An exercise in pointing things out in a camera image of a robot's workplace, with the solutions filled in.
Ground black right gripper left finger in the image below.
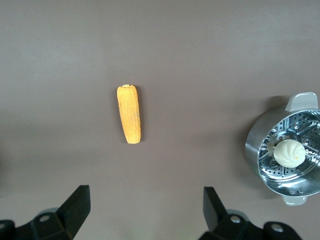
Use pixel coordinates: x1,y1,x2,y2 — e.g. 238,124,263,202
0,184,90,240

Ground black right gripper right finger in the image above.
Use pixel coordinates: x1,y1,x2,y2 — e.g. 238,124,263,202
199,186,301,240

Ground yellow corn cob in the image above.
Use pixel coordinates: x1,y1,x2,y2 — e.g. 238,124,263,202
116,84,143,145

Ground white steamed bun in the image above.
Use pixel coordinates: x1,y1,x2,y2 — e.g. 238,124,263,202
272,139,305,168

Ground perforated steel steamer insert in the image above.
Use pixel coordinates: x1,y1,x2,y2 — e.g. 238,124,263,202
258,111,320,181

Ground brown table cover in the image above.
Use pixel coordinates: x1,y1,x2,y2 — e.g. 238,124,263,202
0,0,320,240

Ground steel steamer pot grey handles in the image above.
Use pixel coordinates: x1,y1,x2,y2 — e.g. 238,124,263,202
244,91,320,206

